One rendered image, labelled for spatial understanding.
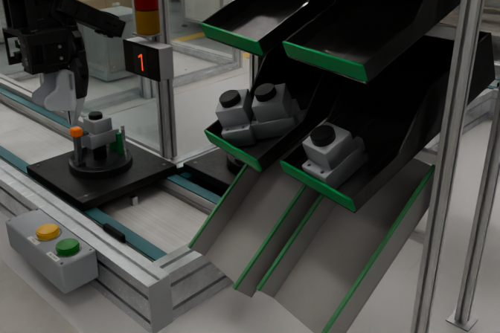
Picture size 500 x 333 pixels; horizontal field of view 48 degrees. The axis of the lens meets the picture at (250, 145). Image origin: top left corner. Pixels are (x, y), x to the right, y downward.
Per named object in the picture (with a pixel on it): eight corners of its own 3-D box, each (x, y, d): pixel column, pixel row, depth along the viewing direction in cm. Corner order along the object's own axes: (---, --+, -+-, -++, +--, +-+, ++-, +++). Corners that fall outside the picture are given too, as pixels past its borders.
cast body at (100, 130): (91, 150, 121) (88, 120, 118) (80, 144, 124) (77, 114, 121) (123, 138, 127) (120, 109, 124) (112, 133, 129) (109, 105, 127)
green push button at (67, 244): (64, 263, 96) (62, 253, 96) (52, 253, 99) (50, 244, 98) (85, 253, 99) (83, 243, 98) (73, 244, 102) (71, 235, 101)
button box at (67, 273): (65, 295, 97) (59, 265, 94) (10, 246, 110) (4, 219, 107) (100, 276, 101) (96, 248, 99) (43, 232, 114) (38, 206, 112)
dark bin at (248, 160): (261, 174, 76) (242, 134, 71) (209, 142, 85) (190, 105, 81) (396, 58, 85) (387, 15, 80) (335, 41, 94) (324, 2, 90)
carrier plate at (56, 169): (83, 212, 112) (82, 202, 111) (27, 173, 127) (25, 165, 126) (177, 172, 128) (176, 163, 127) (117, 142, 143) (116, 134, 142)
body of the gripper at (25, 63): (8, 69, 79) (-8, -19, 74) (64, 57, 85) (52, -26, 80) (34, 80, 74) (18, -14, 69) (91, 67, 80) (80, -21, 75)
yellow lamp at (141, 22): (146, 36, 116) (143, 13, 114) (132, 32, 119) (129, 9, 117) (165, 32, 119) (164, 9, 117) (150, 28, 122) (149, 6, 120)
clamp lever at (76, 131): (77, 163, 121) (74, 130, 118) (72, 160, 122) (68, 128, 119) (91, 158, 123) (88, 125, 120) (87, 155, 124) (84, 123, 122)
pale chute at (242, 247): (251, 298, 83) (234, 289, 80) (204, 256, 92) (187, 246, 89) (357, 143, 85) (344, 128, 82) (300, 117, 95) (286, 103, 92)
